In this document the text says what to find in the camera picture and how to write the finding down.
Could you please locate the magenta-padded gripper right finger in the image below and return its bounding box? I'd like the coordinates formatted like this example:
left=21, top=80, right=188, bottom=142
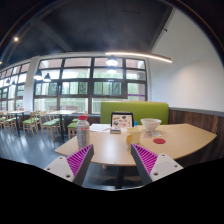
left=130, top=143, right=184, bottom=186

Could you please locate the white bowl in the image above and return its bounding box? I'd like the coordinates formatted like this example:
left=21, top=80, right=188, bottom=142
left=140, top=117, right=162, bottom=132

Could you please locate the green upholstered bench backrest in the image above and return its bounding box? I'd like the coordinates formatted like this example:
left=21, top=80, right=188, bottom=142
left=99, top=100, right=170, bottom=126

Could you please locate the black-framed window wall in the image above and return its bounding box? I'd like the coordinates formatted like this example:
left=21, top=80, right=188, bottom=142
left=0, top=56, right=148, bottom=116

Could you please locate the black-framed sticker picture stand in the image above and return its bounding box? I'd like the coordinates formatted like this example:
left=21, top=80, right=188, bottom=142
left=110, top=111, right=135, bottom=130

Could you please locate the group of green-seated wooden chairs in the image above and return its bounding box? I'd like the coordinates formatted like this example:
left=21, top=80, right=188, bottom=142
left=0, top=109, right=79, bottom=141

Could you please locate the pale yellow mug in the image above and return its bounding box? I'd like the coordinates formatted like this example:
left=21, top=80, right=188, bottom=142
left=125, top=127, right=143, bottom=145

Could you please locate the long linear ceiling light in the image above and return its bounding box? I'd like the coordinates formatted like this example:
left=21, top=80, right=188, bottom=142
left=104, top=50, right=173, bottom=64

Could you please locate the square wooden dining table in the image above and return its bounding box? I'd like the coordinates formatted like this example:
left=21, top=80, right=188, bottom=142
left=46, top=109, right=79, bottom=143
left=6, top=109, right=30, bottom=136

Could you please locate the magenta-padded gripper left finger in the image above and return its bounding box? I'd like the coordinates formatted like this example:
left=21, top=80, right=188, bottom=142
left=43, top=143, right=95, bottom=187

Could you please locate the flat round red coaster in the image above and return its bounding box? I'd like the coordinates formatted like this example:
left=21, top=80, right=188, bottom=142
left=152, top=137, right=167, bottom=145

